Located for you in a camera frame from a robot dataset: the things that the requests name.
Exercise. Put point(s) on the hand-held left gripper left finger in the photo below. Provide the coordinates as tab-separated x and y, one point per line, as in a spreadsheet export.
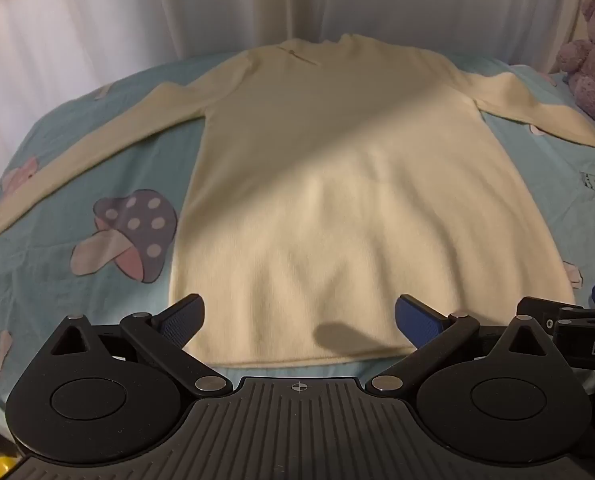
181	321

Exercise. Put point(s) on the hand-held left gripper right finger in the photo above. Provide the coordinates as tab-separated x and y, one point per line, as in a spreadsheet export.
420	321

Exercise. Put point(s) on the cream knit sweater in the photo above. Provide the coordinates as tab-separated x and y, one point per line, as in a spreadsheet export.
327	200

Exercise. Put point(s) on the teal mushroom print bedsheet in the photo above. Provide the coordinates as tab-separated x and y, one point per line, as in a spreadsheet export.
52	260

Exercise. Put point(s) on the yellow object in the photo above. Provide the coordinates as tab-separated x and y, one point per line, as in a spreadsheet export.
3	466

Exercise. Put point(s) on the purple teddy bear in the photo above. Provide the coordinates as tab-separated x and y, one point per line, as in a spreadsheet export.
590	55

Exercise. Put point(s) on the white curtain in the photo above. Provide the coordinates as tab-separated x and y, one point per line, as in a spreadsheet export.
127	15

